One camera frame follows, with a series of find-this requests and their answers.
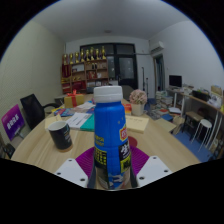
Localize long side desk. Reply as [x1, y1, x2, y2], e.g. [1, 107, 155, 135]
[166, 87, 224, 151]

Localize grey-brown chair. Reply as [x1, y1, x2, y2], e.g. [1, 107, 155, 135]
[120, 84, 134, 100]

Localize purple sign board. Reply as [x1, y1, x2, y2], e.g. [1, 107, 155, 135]
[0, 104, 26, 141]

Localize beige flat book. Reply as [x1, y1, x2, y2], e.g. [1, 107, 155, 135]
[125, 114, 150, 134]

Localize black bag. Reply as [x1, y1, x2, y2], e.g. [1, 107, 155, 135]
[2, 143, 16, 159]

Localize white printed booklet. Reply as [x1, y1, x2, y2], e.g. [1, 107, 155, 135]
[65, 112, 93, 130]

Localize orange booklet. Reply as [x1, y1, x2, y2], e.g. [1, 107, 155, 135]
[122, 103, 133, 115]

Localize small light wood table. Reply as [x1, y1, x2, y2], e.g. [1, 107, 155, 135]
[154, 118, 183, 134]

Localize blue drink bottle white cap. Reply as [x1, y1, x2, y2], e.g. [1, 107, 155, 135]
[92, 85, 132, 191]

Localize yellow gift box red ribbon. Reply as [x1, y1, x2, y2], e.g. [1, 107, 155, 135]
[63, 89, 85, 109]

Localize black mug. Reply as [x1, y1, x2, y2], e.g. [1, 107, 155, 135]
[47, 120, 74, 153]

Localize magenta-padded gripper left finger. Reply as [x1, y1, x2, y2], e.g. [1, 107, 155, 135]
[53, 146, 98, 189]

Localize brown wooden stool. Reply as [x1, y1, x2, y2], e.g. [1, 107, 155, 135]
[181, 111, 201, 134]

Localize white air conditioner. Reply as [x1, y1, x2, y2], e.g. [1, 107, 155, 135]
[148, 40, 165, 54]

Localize white round stool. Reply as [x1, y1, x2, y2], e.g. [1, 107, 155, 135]
[198, 118, 213, 148]

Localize flat round red coaster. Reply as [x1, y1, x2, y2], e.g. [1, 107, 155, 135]
[128, 135, 138, 148]

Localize black framed glass door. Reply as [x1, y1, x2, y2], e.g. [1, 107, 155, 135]
[79, 43, 138, 90]

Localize stack of books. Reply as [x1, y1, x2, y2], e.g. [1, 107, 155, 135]
[154, 90, 174, 109]

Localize black computer monitor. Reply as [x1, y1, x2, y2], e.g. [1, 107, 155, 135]
[168, 74, 183, 89]

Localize teal book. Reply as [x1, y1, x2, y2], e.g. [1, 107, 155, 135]
[79, 113, 95, 132]

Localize black office chair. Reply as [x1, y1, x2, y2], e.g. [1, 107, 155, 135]
[19, 93, 61, 130]

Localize blue and red magazine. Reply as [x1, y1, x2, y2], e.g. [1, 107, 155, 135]
[53, 107, 75, 118]

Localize pink flowers in white pot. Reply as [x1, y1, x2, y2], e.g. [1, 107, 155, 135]
[129, 89, 148, 117]

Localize wooden shelf unit with trophies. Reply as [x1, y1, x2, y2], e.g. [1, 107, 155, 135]
[60, 45, 109, 95]

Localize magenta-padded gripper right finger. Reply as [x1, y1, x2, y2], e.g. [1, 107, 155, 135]
[128, 145, 174, 188]

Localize pale yellow book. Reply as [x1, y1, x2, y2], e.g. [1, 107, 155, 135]
[44, 114, 63, 129]

